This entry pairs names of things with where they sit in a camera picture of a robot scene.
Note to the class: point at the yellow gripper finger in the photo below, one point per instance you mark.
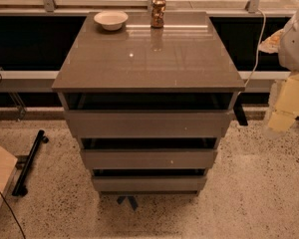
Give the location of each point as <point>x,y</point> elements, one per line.
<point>286,108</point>

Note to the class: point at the grey drawer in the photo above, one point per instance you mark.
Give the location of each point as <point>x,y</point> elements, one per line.
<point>147,125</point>
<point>148,159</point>
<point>149,184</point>

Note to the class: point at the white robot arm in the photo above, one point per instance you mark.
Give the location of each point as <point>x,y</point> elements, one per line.
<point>289,46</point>

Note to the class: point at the grey drawer cabinet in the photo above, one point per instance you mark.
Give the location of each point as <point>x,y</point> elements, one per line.
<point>182,67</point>

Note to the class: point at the grey top drawer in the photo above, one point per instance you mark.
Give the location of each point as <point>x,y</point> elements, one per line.
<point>147,125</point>

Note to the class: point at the grey bottom drawer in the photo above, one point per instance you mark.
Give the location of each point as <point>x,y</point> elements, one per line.
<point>149,184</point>

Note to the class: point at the crushed gold can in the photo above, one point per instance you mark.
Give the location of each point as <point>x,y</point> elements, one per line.
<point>157,12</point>

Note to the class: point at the white bowl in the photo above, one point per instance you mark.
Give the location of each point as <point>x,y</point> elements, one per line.
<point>111,20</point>

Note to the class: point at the black metal bar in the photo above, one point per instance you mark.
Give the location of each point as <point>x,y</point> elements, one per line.
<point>20,188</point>

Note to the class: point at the metal window rail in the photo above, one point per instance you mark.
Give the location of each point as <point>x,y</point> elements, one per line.
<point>42,81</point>

